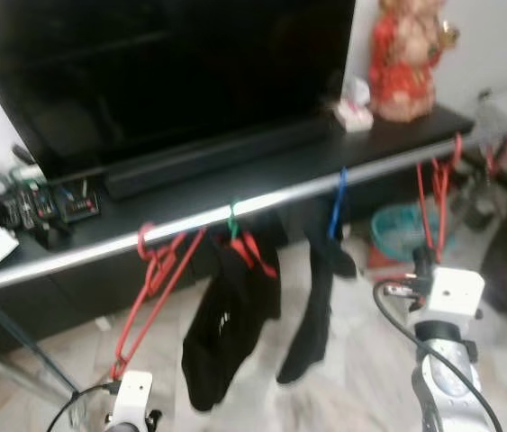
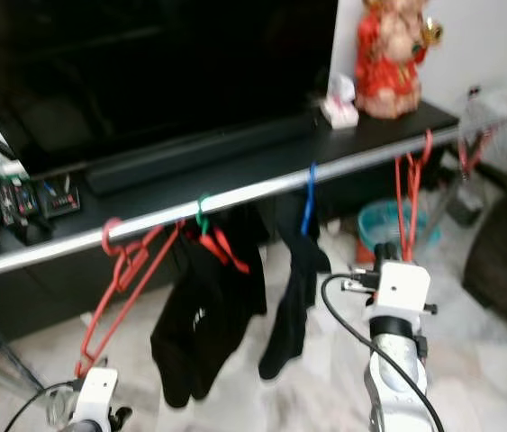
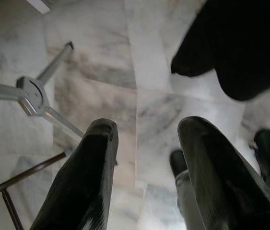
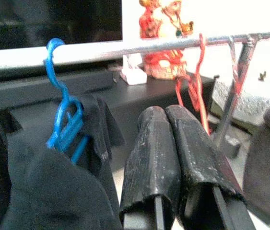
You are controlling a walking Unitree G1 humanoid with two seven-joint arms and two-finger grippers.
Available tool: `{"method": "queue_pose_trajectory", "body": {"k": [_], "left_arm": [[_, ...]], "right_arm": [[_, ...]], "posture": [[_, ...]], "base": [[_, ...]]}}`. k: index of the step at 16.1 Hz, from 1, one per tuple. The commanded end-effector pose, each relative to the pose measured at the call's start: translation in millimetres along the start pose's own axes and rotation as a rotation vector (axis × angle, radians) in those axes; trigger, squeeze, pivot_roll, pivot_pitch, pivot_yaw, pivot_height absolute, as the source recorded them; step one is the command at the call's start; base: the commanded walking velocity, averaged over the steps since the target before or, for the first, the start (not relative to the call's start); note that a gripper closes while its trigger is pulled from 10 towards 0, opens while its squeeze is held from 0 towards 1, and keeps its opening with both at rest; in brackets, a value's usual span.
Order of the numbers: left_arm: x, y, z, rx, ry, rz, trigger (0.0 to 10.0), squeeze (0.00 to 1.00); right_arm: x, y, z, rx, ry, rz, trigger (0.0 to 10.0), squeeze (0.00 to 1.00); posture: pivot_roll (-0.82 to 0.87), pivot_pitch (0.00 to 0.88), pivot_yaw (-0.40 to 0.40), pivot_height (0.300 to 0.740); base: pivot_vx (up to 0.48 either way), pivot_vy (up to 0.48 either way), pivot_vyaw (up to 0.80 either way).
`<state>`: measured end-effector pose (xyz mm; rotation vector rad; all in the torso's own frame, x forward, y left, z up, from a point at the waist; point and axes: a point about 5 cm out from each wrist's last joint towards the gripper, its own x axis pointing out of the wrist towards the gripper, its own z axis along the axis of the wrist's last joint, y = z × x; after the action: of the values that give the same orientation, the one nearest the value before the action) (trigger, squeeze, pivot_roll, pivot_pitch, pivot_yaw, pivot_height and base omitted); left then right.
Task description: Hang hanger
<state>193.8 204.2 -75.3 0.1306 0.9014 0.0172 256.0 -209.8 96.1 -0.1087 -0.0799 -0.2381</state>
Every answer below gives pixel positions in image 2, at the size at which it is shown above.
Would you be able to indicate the blue plastic hanger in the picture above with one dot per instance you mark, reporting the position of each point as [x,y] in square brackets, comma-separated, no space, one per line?
[309,202]

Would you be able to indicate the long black garment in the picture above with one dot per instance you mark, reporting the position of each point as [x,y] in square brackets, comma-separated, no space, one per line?
[294,297]

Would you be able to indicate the red plastic hanger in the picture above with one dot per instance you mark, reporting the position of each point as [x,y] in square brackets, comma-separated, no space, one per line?
[474,148]
[127,265]
[413,180]

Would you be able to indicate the green hooked clothes hanger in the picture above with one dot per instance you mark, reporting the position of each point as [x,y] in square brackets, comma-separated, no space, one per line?
[203,216]

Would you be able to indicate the orange bucket teal liner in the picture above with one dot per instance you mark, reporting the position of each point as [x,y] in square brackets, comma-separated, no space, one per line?
[384,225]

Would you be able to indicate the black t-shirt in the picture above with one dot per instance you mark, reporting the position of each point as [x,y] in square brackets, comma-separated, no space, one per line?
[203,324]

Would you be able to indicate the black TV console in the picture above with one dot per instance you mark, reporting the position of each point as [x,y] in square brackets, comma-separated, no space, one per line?
[271,166]

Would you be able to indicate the silver metal clothes rack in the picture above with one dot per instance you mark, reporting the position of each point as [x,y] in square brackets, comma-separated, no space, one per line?
[244,193]

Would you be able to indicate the white pink tissue box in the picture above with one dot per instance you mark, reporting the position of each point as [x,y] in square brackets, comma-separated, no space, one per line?
[340,106]

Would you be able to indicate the black remote control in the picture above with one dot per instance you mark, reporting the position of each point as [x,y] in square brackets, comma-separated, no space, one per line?
[14,198]

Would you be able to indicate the lace covered side table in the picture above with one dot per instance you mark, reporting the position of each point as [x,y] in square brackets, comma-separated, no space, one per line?
[501,112]

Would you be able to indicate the red laughing Buddha statue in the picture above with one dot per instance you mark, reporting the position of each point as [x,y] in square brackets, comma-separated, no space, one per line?
[388,58]

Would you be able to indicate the black soundbar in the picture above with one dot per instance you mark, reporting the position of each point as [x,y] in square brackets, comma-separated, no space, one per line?
[199,153]

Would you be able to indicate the black button control box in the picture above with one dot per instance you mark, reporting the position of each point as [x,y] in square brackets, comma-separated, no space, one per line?
[59,200]

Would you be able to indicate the black television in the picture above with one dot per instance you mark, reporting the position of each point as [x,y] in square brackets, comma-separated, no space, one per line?
[154,72]

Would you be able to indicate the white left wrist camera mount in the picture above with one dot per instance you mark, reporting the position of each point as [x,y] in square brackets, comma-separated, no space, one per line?
[95,396]

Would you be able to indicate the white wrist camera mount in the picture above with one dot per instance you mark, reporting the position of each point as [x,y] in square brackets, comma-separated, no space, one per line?
[95,396]
[402,288]

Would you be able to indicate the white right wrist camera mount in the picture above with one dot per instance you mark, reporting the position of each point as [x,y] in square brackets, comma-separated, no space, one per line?
[402,288]

